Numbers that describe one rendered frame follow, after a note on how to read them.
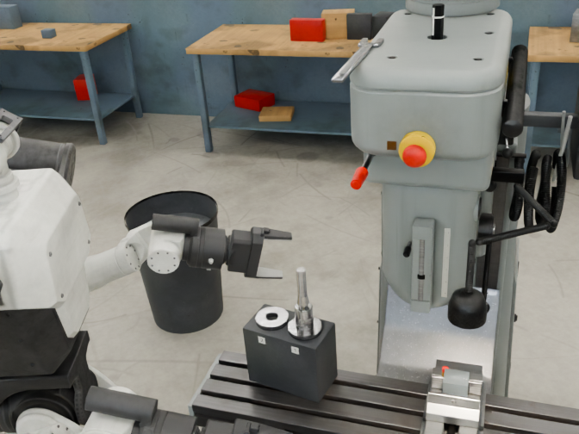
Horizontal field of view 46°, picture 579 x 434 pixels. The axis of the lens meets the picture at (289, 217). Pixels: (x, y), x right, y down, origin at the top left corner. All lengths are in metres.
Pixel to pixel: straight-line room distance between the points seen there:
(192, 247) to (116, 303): 2.62
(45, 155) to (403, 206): 0.70
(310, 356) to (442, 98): 0.86
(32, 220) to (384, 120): 0.59
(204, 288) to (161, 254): 2.14
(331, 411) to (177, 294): 1.79
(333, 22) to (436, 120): 4.18
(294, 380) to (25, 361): 0.85
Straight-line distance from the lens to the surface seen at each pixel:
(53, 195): 1.19
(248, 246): 1.42
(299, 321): 1.77
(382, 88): 1.16
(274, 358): 1.85
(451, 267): 1.45
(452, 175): 1.31
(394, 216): 1.41
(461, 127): 1.17
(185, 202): 3.70
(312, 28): 5.28
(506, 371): 2.28
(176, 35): 6.40
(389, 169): 1.32
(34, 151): 1.34
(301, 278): 1.70
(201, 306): 3.58
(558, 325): 3.73
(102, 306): 4.02
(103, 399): 1.00
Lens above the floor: 2.23
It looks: 29 degrees down
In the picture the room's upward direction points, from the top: 5 degrees counter-clockwise
